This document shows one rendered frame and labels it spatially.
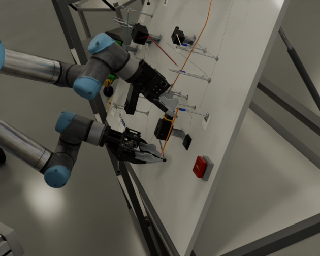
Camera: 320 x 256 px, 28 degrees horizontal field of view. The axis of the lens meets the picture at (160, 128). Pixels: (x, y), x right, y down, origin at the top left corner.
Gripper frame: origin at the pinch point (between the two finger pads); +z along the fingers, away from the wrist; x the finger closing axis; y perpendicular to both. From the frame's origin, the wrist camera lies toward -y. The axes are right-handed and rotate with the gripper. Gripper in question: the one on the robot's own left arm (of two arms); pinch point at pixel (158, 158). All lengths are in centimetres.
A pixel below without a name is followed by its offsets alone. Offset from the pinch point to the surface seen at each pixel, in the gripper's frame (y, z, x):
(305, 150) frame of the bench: -12, 51, 29
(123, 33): -74, -32, 89
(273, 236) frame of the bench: 8.8, 41.1, -15.5
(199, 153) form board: 18.7, 10.2, -1.8
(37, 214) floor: -211, -50, 26
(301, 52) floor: -224, 96, 228
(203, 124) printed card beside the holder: 21.0, 8.6, 6.8
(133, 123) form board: -38.3, -12.1, 27.3
